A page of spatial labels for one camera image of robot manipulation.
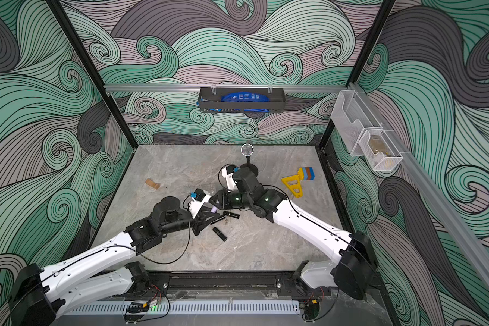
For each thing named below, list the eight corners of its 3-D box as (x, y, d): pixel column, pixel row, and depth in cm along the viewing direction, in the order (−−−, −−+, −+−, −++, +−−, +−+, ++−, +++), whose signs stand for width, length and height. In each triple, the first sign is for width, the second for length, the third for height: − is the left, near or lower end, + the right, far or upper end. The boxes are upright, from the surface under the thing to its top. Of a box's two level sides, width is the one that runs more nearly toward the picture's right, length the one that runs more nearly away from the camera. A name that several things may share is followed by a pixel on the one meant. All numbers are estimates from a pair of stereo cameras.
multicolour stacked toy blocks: (303, 180, 107) (305, 176, 105) (301, 171, 112) (302, 167, 109) (313, 180, 107) (315, 176, 105) (311, 171, 112) (312, 167, 109)
